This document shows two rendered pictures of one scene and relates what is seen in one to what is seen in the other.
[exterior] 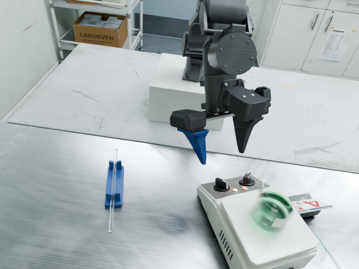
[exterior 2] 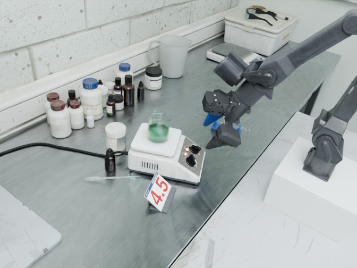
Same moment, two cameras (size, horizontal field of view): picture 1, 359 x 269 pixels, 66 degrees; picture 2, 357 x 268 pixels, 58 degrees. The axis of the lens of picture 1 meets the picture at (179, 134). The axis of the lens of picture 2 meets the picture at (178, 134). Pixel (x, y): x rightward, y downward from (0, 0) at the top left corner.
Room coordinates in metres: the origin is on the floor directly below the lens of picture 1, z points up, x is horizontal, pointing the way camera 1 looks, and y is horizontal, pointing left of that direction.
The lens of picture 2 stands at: (0.65, -0.75, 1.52)
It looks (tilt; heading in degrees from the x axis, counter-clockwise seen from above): 36 degrees down; 119
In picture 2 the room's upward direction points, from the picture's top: 7 degrees clockwise
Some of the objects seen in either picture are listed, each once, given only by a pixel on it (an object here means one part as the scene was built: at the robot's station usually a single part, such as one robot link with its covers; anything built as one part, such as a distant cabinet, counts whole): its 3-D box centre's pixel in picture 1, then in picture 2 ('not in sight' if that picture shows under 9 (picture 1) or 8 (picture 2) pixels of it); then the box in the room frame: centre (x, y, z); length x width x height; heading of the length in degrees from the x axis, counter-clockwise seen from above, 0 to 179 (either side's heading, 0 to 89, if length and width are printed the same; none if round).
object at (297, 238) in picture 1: (266, 221); (156, 139); (0.26, -0.16, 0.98); 0.12 x 0.12 x 0.01; 22
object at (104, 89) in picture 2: not in sight; (100, 96); (-0.08, -0.03, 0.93); 0.06 x 0.06 x 0.07
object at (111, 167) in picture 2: not in sight; (109, 158); (0.18, -0.26, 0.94); 0.03 x 0.03 x 0.07
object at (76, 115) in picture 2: not in sight; (76, 114); (-0.04, -0.18, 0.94); 0.05 x 0.05 x 0.09
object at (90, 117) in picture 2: not in sight; (90, 118); (-0.01, -0.15, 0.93); 0.02 x 0.02 x 0.06
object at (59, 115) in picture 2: not in sight; (59, 118); (-0.05, -0.24, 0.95); 0.06 x 0.06 x 0.11
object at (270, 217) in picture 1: (273, 203); (160, 126); (0.26, -0.16, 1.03); 0.07 x 0.06 x 0.08; 45
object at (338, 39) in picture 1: (335, 45); not in sight; (2.59, -1.34, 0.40); 0.24 x 0.01 x 0.30; 88
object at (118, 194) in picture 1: (114, 181); (227, 126); (0.35, 0.12, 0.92); 0.10 x 0.03 x 0.04; 11
